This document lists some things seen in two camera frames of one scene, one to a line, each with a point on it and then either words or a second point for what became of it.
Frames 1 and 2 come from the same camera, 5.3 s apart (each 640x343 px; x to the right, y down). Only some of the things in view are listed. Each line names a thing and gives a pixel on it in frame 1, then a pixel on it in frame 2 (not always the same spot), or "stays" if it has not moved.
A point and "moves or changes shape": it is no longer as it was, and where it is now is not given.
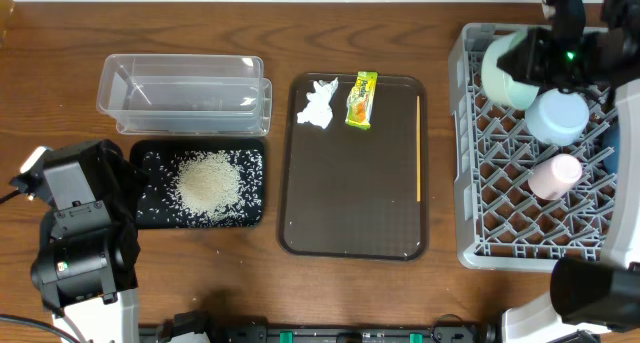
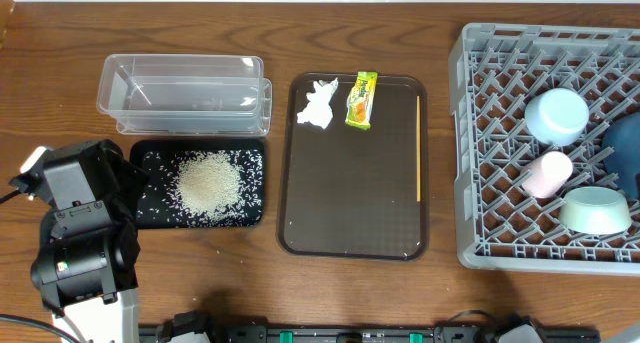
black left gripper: x=123 y=177 stays
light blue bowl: x=559 y=118 stays
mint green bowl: x=500 y=85 → x=595 y=210
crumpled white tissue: x=319 y=110 stays
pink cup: x=553 y=177 moves or changes shape
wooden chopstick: x=418 y=149 stays
